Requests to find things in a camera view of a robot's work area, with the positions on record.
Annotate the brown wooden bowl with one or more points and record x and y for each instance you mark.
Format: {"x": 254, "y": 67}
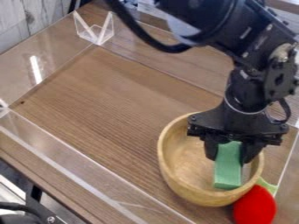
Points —
{"x": 188, "y": 171}

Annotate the red plush strawberry toy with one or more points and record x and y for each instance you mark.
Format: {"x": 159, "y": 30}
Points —
{"x": 255, "y": 208}

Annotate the green foam block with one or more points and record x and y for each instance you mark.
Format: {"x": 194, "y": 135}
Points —
{"x": 227, "y": 169}

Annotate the clear acrylic corner bracket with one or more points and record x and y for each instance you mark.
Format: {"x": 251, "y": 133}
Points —
{"x": 95, "y": 34}

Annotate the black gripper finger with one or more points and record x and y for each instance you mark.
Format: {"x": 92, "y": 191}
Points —
{"x": 250, "y": 149}
{"x": 211, "y": 146}

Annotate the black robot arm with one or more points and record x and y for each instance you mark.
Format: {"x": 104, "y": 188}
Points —
{"x": 243, "y": 29}

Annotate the clear acrylic enclosure wall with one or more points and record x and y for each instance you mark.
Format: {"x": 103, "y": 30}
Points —
{"x": 87, "y": 187}

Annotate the black table clamp bracket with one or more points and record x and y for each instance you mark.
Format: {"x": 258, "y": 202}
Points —
{"x": 31, "y": 212}

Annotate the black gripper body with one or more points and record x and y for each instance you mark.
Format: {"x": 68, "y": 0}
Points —
{"x": 223, "y": 125}

